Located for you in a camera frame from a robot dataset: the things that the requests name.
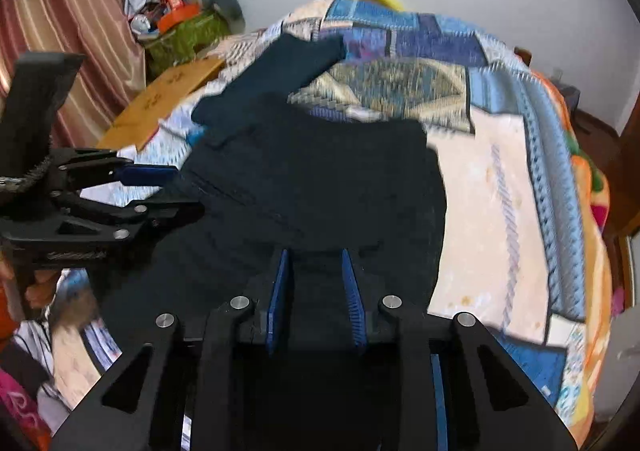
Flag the person's left hand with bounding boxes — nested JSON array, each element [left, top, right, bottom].
[[22, 268, 59, 313]]

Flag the wooden lap table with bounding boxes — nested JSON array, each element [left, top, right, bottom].
[[95, 56, 227, 152]]

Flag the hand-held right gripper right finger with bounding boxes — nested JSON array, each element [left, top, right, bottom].
[[341, 248, 581, 451]]

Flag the orange box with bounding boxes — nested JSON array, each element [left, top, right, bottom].
[[157, 4, 202, 33]]

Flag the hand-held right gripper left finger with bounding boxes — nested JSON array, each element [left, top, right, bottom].
[[50, 248, 296, 451]]

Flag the black pants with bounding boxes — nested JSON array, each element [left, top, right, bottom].
[[97, 34, 449, 362]]

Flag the pink patterned cloth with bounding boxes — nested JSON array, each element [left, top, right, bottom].
[[0, 365, 54, 451]]

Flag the patchwork printed blanket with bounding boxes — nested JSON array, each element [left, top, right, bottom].
[[50, 0, 614, 450]]

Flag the green basket with clutter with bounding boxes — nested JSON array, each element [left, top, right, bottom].
[[140, 11, 232, 80]]

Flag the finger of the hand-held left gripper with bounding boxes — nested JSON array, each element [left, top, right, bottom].
[[0, 194, 207, 266], [49, 146, 180, 196]]

